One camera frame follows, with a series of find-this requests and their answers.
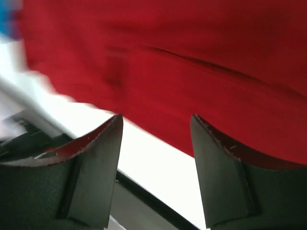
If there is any red t shirt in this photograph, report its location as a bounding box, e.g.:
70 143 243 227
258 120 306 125
17 0 307 169

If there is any folded bright blue t shirt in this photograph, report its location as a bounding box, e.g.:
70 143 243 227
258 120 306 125
0 0 23 40

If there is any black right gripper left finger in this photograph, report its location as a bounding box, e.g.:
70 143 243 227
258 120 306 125
0 114 123 230

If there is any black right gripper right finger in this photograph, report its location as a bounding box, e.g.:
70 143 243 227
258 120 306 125
190 115 307 230

